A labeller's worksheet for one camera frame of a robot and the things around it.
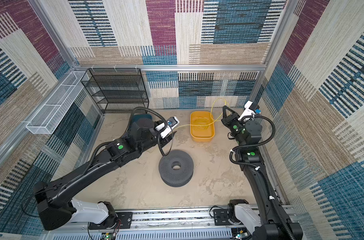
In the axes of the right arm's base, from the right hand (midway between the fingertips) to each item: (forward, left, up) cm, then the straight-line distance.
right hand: (221, 108), depth 68 cm
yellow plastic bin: (+18, +4, -35) cm, 40 cm away
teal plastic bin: (+27, +48, -36) cm, 66 cm away
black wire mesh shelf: (+40, +64, -19) cm, 78 cm away
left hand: (-5, +22, -4) cm, 23 cm away
